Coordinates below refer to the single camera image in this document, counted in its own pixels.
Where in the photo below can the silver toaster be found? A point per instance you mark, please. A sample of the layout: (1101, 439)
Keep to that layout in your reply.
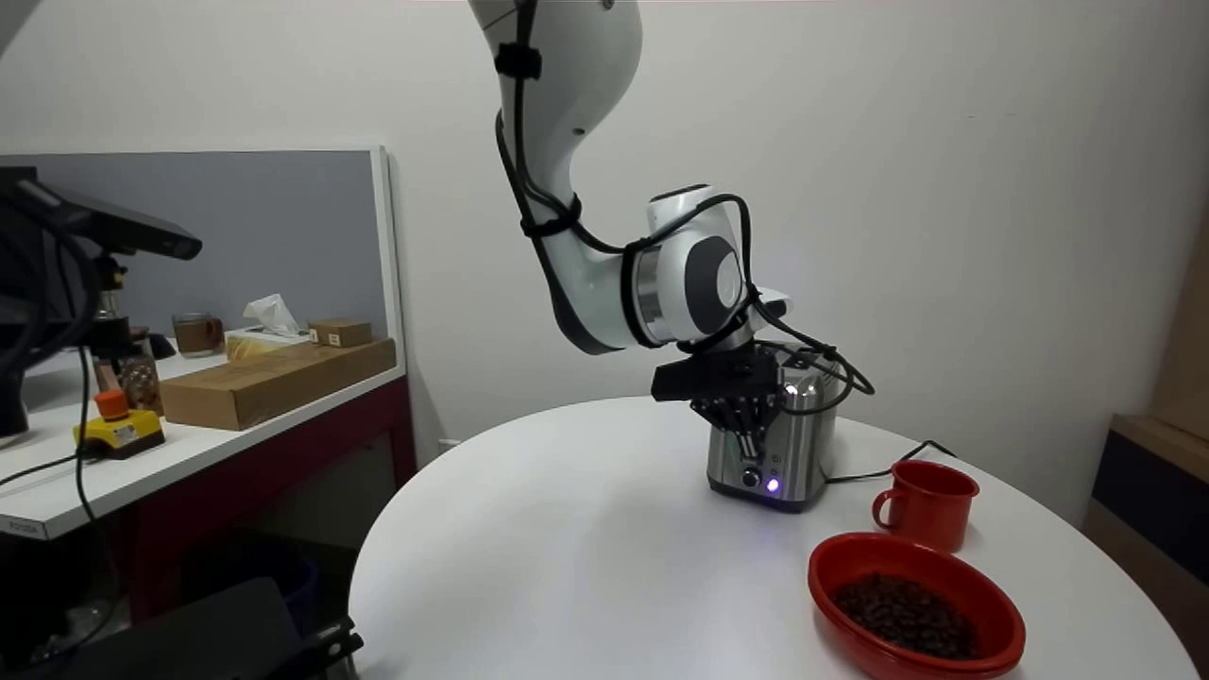
(796, 454)

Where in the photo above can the small flat brown box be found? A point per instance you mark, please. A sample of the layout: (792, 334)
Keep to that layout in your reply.
(343, 334)

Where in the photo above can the wooden cabinet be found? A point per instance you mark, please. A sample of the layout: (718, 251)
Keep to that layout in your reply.
(1156, 492)

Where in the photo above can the red bowl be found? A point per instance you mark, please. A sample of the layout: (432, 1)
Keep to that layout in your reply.
(848, 615)

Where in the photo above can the red mug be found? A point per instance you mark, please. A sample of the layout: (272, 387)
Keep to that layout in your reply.
(931, 508)

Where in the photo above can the coffee beans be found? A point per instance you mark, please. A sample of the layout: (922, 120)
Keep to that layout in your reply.
(908, 615)

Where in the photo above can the grey desk partition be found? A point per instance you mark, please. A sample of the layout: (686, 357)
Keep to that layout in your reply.
(276, 231)

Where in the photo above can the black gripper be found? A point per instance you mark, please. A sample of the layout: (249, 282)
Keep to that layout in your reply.
(713, 374)

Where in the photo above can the tissue box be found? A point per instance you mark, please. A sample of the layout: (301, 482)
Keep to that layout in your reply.
(267, 337)

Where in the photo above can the small brown cube box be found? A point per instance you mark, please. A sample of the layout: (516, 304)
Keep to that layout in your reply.
(197, 334)

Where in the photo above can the yellow black tool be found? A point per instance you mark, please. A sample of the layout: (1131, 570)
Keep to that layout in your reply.
(123, 431)

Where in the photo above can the white desk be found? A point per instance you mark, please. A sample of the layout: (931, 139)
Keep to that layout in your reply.
(190, 445)

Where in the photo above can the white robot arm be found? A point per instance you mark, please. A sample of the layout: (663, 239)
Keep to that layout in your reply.
(582, 88)

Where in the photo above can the flat cardboard box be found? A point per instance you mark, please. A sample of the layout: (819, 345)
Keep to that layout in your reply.
(268, 377)

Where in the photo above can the black camera on stand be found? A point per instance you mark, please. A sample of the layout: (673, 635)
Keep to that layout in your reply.
(49, 251)

